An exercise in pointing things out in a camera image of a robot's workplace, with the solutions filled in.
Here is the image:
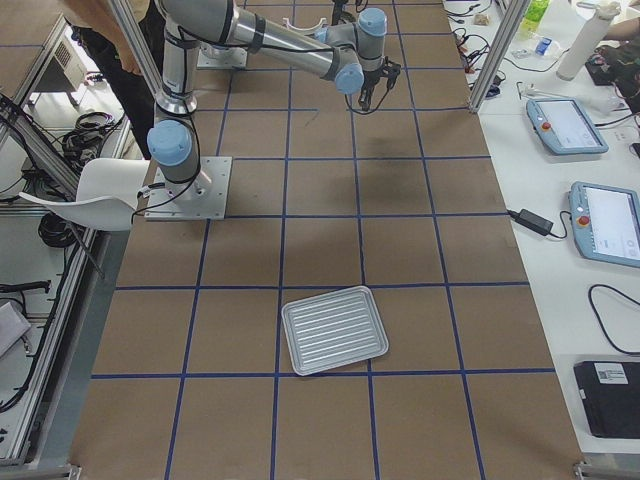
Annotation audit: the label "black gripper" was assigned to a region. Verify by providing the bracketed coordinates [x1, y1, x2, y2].
[359, 57, 401, 109]

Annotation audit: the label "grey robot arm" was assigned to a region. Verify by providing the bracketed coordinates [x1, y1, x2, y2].
[331, 0, 350, 25]
[147, 1, 401, 185]

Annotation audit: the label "silver ribbed metal tray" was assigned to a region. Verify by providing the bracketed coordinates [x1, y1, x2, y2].
[281, 286, 389, 376]

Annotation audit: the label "white curved plastic part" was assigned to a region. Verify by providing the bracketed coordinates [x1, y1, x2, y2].
[281, 16, 330, 37]

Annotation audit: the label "far blue teach pendant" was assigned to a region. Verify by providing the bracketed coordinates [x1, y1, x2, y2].
[526, 98, 609, 156]

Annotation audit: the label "blue teach pendant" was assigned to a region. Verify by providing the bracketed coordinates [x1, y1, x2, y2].
[526, 98, 609, 156]
[568, 182, 639, 268]

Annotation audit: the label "black power adapter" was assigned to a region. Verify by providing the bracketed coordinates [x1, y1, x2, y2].
[518, 209, 553, 236]

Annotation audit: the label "white cylindrical bottle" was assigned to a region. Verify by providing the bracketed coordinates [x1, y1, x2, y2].
[556, 1, 621, 81]

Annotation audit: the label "near blue teach pendant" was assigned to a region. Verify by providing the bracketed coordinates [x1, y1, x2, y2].
[568, 182, 639, 268]

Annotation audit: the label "white plastic chair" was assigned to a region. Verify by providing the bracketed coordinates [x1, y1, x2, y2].
[19, 158, 149, 232]

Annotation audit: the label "person in dark trousers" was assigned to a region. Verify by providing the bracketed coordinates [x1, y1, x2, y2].
[59, 0, 155, 160]

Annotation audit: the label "black tablet device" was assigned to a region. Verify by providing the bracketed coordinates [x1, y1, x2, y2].
[574, 361, 639, 439]

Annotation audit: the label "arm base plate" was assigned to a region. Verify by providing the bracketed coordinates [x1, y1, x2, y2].
[144, 156, 232, 221]
[197, 43, 247, 70]

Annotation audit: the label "aluminium frame post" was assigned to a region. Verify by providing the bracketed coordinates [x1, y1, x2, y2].
[468, 0, 529, 113]

